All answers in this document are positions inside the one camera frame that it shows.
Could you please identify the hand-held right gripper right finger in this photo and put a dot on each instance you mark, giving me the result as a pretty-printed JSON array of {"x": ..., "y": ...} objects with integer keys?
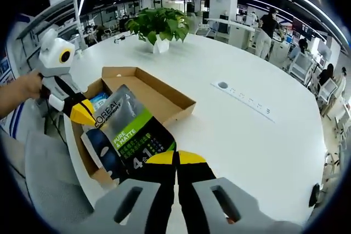
[{"x": 197, "y": 187}]

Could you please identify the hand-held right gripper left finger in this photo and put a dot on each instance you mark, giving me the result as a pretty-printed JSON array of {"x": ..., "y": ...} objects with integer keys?
[{"x": 159, "y": 190}]

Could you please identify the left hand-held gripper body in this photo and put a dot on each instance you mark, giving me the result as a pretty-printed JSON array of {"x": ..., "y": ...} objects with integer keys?
[{"x": 53, "y": 53}]

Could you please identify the light blue wipes soft item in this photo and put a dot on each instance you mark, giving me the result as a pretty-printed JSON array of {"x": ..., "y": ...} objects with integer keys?
[{"x": 98, "y": 102}]

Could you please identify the grey green pouch soft item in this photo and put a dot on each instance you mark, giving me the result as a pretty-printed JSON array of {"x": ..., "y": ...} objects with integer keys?
[{"x": 129, "y": 127}]

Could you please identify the brown cardboard shoe box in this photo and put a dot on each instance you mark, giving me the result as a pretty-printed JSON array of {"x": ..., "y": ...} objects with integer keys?
[{"x": 164, "y": 99}]

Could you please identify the person's left hand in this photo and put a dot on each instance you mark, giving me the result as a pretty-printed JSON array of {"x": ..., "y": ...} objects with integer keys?
[{"x": 28, "y": 84}]

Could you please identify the grey metal shelf rack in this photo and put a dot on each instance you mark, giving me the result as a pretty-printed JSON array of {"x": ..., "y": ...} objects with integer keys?
[{"x": 74, "y": 12}]

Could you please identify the small black desk gadget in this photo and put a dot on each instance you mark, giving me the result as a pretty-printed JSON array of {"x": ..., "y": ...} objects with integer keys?
[{"x": 117, "y": 39}]

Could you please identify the grey mesh office chair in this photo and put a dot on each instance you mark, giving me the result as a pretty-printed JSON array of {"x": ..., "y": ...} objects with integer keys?
[{"x": 55, "y": 184}]

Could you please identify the white table power socket strip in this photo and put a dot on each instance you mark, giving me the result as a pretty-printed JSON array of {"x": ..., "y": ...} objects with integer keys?
[{"x": 223, "y": 84}]

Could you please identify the green plant in white pot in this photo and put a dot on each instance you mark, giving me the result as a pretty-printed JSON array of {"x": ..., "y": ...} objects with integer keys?
[{"x": 159, "y": 23}]

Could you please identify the small flat black object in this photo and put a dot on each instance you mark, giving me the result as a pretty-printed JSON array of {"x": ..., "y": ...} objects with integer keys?
[{"x": 314, "y": 195}]

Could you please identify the white office chair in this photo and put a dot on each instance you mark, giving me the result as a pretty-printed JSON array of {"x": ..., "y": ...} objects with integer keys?
[
  {"x": 328, "y": 90},
  {"x": 301, "y": 65}
]

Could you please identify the dark wall screen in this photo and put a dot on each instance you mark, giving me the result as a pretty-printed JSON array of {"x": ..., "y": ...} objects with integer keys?
[{"x": 304, "y": 29}]

